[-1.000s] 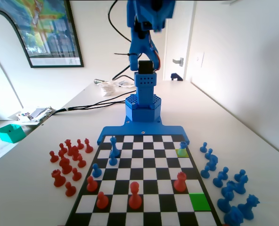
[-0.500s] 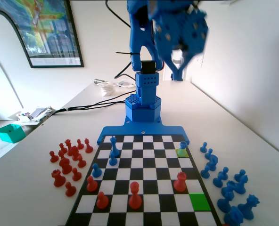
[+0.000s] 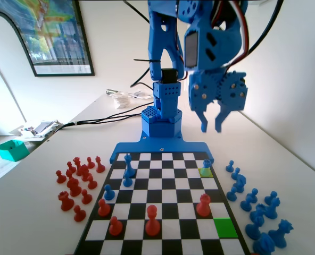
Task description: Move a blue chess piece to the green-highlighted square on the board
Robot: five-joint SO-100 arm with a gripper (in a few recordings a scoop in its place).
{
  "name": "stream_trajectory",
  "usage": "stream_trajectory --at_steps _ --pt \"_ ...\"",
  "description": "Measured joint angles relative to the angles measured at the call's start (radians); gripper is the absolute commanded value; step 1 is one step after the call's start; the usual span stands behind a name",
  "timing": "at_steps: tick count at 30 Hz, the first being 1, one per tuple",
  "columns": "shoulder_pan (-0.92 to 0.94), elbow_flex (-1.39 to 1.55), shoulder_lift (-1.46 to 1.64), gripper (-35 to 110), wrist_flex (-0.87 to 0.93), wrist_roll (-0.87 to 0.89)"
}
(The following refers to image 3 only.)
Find blue chess rook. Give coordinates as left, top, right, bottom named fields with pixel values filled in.
left=201, top=159, right=212, bottom=177
left=250, top=203, right=267, bottom=217

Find blue chess king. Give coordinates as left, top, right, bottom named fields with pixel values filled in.
left=123, top=153, right=136, bottom=179

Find blue chess bishop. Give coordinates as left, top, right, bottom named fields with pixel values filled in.
left=239, top=188, right=259, bottom=212
left=263, top=198, right=281, bottom=220

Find red chess rook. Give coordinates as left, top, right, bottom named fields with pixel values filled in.
left=57, top=191, right=75, bottom=212
left=196, top=193, right=211, bottom=216

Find red chess bishop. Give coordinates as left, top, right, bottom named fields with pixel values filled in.
left=95, top=156, right=106, bottom=173

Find red chess knight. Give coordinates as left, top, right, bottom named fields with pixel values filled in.
left=66, top=177, right=81, bottom=197
left=79, top=164, right=92, bottom=182

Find red chess queen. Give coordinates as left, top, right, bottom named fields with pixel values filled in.
left=72, top=157, right=84, bottom=176

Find blue plastic gear-shaped piece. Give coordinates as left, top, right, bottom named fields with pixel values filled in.
left=268, top=219, right=294, bottom=249

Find loose printed papers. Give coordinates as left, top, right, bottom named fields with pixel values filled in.
left=129, top=91, right=153, bottom=99

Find black zip tie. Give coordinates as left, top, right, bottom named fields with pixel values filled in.
left=133, top=58, right=161, bottom=64

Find stack of white items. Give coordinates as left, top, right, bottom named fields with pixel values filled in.
left=112, top=92, right=131, bottom=109

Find black and white chessboard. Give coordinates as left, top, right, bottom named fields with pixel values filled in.
left=73, top=151, right=251, bottom=255

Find red pawn centre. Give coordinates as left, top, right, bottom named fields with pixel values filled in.
left=145, top=205, right=161, bottom=236

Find pile of papers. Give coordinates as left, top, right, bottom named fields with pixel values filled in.
left=10, top=120, right=64, bottom=141

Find teal plastic box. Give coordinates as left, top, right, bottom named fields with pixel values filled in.
left=0, top=140, right=30, bottom=162

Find red servo wire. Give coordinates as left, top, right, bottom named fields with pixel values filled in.
left=236, top=4, right=251, bottom=58

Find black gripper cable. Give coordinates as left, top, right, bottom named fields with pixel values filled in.
left=221, top=0, right=285, bottom=67

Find curved black cable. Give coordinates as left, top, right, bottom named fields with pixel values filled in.
left=130, top=67, right=154, bottom=92

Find blue arm base plate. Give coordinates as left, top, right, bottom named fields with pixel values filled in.
left=109, top=130, right=214, bottom=164

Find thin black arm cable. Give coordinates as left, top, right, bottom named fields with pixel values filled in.
left=122, top=0, right=150, bottom=23

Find black cable bundle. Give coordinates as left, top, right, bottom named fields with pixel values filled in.
left=49, top=105, right=144, bottom=136

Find framed wall poster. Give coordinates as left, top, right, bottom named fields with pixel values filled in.
left=0, top=0, right=95, bottom=78

